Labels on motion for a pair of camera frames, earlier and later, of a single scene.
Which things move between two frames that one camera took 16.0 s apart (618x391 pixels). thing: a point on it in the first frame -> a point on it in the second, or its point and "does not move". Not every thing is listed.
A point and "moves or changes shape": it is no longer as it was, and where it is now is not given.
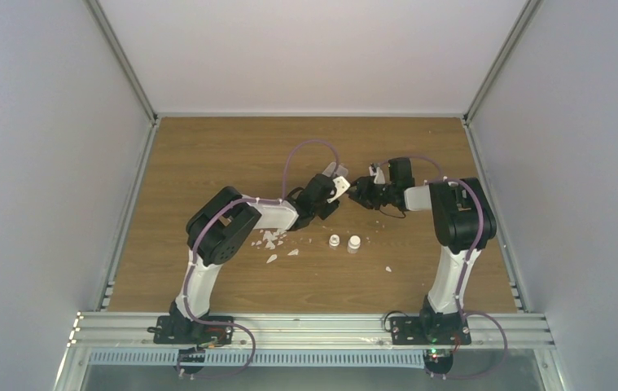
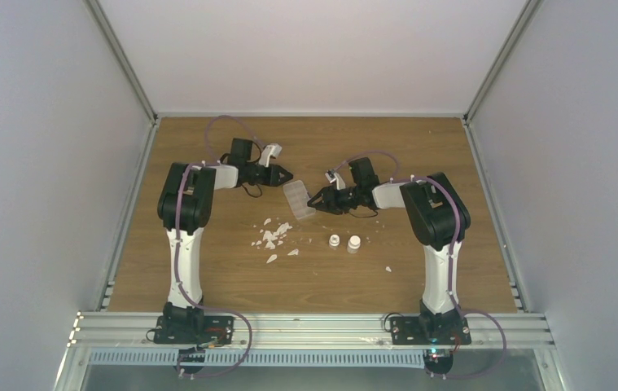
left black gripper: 328,202 -> 265,175
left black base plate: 172,329 does not move
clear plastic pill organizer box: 341,170 moves or changes shape
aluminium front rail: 92,331 does not move
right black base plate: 431,330 does not move
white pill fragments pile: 269,238 does not move
